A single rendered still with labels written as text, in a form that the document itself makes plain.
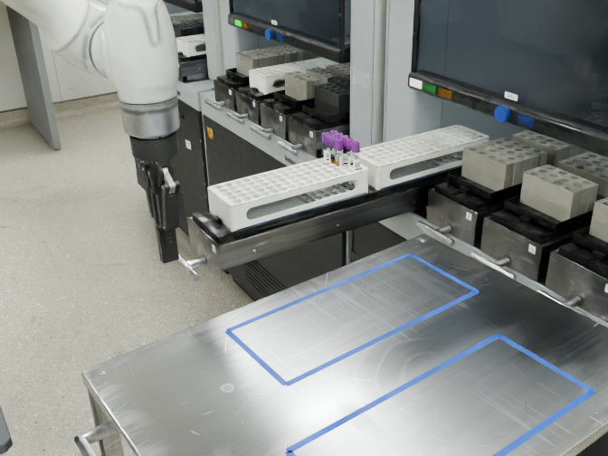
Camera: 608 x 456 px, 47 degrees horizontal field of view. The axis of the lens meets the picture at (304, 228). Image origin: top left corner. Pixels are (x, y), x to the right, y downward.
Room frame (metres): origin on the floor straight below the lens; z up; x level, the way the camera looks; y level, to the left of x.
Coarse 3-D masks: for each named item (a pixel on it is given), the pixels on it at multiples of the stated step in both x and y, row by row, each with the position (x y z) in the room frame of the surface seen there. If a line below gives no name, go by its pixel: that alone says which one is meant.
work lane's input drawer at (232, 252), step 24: (456, 168) 1.33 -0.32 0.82; (384, 192) 1.23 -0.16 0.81; (408, 192) 1.25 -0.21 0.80; (192, 216) 1.16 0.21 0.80; (216, 216) 1.11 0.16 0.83; (288, 216) 1.12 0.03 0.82; (312, 216) 1.15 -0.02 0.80; (336, 216) 1.16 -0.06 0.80; (360, 216) 1.19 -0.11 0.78; (384, 216) 1.22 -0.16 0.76; (192, 240) 1.14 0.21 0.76; (216, 240) 1.06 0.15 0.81; (240, 240) 1.06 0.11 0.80; (264, 240) 1.08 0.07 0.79; (288, 240) 1.11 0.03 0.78; (312, 240) 1.14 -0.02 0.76; (192, 264) 1.08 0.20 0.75; (216, 264) 1.05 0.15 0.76; (240, 264) 1.06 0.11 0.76
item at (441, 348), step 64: (384, 256) 0.96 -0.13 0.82; (448, 256) 0.96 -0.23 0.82; (256, 320) 0.79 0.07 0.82; (320, 320) 0.79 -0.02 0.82; (384, 320) 0.79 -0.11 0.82; (448, 320) 0.78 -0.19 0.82; (512, 320) 0.78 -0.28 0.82; (576, 320) 0.77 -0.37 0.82; (128, 384) 0.67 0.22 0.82; (192, 384) 0.66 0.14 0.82; (256, 384) 0.66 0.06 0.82; (320, 384) 0.66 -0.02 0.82; (384, 384) 0.65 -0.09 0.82; (448, 384) 0.65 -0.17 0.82; (512, 384) 0.65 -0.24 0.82; (576, 384) 0.64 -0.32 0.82; (128, 448) 0.57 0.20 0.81; (192, 448) 0.56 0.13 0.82; (256, 448) 0.55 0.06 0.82; (320, 448) 0.55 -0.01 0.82; (384, 448) 0.55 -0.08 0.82; (448, 448) 0.55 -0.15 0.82; (512, 448) 0.54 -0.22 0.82; (576, 448) 0.55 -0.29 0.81
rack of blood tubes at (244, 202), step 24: (288, 168) 1.24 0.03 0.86; (312, 168) 1.24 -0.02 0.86; (336, 168) 1.23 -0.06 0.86; (360, 168) 1.23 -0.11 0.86; (216, 192) 1.13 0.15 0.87; (240, 192) 1.14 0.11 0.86; (264, 192) 1.13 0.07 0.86; (288, 192) 1.13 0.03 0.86; (312, 192) 1.20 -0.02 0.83; (336, 192) 1.20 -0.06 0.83; (360, 192) 1.21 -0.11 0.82; (240, 216) 1.08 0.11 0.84; (264, 216) 1.10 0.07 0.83
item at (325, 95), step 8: (320, 88) 1.73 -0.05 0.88; (328, 88) 1.73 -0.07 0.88; (320, 96) 1.73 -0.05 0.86; (328, 96) 1.70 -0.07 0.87; (336, 96) 1.67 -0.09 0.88; (344, 96) 1.67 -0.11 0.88; (320, 104) 1.73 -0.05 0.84; (328, 104) 1.70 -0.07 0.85; (336, 104) 1.67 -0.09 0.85; (344, 104) 1.67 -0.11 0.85; (328, 112) 1.70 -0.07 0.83; (336, 112) 1.67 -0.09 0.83; (344, 112) 1.67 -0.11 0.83
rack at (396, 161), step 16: (448, 128) 1.45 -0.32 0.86; (464, 128) 1.44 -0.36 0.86; (384, 144) 1.35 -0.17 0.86; (400, 144) 1.36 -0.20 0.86; (416, 144) 1.35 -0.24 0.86; (432, 144) 1.35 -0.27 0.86; (448, 144) 1.35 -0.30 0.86; (464, 144) 1.35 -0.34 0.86; (368, 160) 1.27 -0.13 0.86; (384, 160) 1.26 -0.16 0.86; (400, 160) 1.26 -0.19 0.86; (416, 160) 1.28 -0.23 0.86; (432, 160) 1.36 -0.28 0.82; (448, 160) 1.35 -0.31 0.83; (368, 176) 1.26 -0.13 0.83; (384, 176) 1.24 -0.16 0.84; (400, 176) 1.31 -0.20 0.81; (416, 176) 1.28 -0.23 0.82
